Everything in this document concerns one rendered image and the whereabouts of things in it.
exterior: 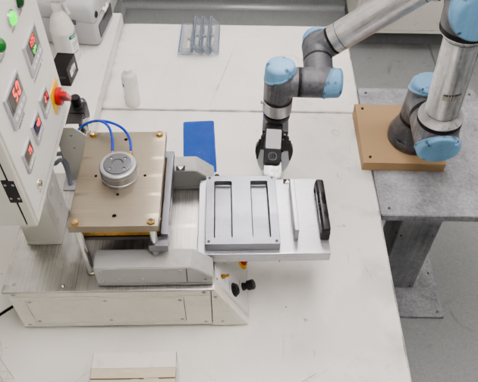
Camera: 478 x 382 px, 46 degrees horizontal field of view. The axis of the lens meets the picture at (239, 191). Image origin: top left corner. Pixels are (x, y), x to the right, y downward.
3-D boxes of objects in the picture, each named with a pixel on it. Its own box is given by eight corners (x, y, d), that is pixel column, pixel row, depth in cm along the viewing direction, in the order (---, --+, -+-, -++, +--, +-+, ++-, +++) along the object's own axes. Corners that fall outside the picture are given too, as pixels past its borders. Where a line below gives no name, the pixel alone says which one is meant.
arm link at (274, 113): (292, 108, 143) (260, 108, 143) (290, 122, 147) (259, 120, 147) (292, 89, 148) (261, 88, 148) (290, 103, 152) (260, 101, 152)
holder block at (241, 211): (205, 250, 125) (205, 244, 123) (206, 183, 138) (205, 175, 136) (280, 249, 126) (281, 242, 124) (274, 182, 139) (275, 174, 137)
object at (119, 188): (45, 253, 119) (29, 214, 109) (70, 148, 139) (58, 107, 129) (162, 252, 119) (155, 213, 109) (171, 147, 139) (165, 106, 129)
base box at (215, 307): (26, 329, 137) (4, 292, 124) (55, 208, 161) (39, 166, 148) (248, 325, 138) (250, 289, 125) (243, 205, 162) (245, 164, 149)
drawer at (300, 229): (198, 264, 128) (196, 244, 122) (199, 189, 142) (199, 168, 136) (328, 262, 128) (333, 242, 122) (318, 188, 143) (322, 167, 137)
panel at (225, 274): (248, 317, 139) (214, 281, 126) (244, 220, 158) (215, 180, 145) (256, 315, 138) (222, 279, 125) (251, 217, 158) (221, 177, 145)
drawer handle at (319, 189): (320, 239, 128) (322, 229, 125) (312, 189, 137) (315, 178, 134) (328, 239, 128) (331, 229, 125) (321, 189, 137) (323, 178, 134)
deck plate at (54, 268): (1, 294, 123) (0, 292, 123) (36, 175, 146) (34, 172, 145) (214, 291, 124) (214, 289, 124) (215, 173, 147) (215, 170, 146)
